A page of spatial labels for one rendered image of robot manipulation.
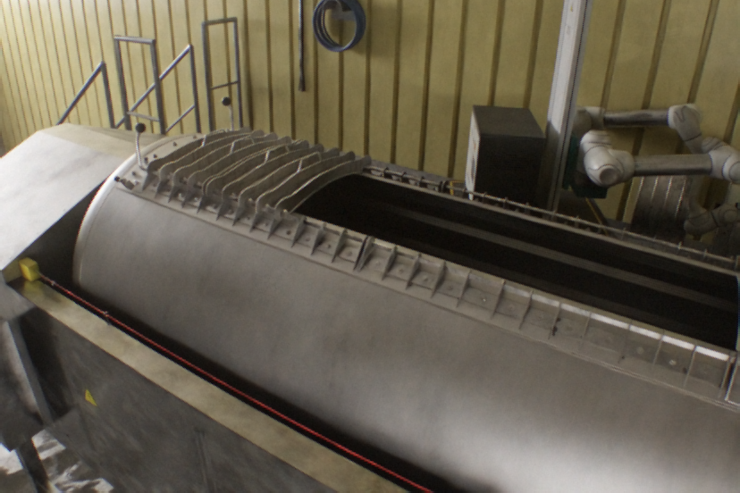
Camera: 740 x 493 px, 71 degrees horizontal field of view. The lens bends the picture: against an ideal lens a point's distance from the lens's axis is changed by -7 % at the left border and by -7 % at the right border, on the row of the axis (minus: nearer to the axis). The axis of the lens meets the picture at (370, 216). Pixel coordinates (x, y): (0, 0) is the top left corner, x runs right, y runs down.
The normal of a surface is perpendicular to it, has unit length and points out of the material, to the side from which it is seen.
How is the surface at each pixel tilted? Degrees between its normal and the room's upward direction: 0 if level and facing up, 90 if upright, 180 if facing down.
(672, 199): 72
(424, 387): 55
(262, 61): 90
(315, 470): 1
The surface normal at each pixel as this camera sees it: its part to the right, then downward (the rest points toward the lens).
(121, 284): -0.47, 0.00
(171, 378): 0.04, -0.89
